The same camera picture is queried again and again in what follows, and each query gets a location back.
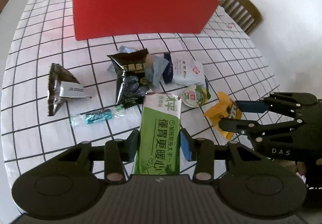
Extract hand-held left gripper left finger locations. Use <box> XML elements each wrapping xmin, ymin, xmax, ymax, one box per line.
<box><xmin>57</xmin><ymin>129</ymin><xmax>141</xmax><ymax>185</ymax></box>

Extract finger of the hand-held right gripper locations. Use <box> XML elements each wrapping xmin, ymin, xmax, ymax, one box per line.
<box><xmin>235</xmin><ymin>93</ymin><xmax>318</xmax><ymax>119</ymax></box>
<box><xmin>218</xmin><ymin>118</ymin><xmax>302</xmax><ymax>139</ymax></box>

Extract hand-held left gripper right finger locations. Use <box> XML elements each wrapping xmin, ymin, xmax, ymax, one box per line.
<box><xmin>180</xmin><ymin>128</ymin><xmax>267</xmax><ymax>185</ymax></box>

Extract yellow snack packet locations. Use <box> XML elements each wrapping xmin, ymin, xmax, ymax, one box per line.
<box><xmin>203</xmin><ymin>91</ymin><xmax>243</xmax><ymax>140</ymax></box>

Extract green snack packet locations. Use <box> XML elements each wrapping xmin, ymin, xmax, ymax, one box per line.
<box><xmin>132</xmin><ymin>92</ymin><xmax>183</xmax><ymax>176</ymax></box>

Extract green candy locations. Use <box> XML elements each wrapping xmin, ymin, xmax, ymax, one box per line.
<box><xmin>113</xmin><ymin>104</ymin><xmax>127</xmax><ymax>118</ymax></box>

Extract blue candy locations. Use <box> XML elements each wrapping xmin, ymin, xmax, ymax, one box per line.
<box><xmin>70</xmin><ymin>110</ymin><xmax>113</xmax><ymax>126</ymax></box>

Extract green jelly cup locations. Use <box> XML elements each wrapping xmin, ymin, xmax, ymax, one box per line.
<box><xmin>181</xmin><ymin>85</ymin><xmax>211</xmax><ymax>108</ymax></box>

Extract black snack packet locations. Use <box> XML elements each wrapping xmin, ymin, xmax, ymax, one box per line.
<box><xmin>107</xmin><ymin>48</ymin><xmax>149</xmax><ymax>111</ymax></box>

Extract white and blue snack packet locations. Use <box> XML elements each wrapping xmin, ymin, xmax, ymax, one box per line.
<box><xmin>162</xmin><ymin>52</ymin><xmax>206</xmax><ymax>87</ymax></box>

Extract grey-blue snack packet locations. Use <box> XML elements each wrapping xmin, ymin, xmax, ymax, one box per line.
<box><xmin>145</xmin><ymin>54</ymin><xmax>169</xmax><ymax>88</ymax></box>

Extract brown foil snack bag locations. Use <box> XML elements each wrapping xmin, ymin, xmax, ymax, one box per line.
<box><xmin>47</xmin><ymin>63</ymin><xmax>93</xmax><ymax>117</ymax></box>

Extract pale grey snack wrapper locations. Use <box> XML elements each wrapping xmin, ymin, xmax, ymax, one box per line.
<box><xmin>108</xmin><ymin>45</ymin><xmax>138</xmax><ymax>73</ymax></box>

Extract red cardboard box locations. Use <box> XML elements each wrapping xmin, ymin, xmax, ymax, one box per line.
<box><xmin>73</xmin><ymin>0</ymin><xmax>222</xmax><ymax>41</ymax></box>

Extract wooden slatted chair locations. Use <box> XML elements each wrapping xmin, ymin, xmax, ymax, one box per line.
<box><xmin>217</xmin><ymin>0</ymin><xmax>262</xmax><ymax>36</ymax></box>

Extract white checked tablecloth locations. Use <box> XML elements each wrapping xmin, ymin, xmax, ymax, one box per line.
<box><xmin>0</xmin><ymin>0</ymin><xmax>281</xmax><ymax>177</ymax></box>

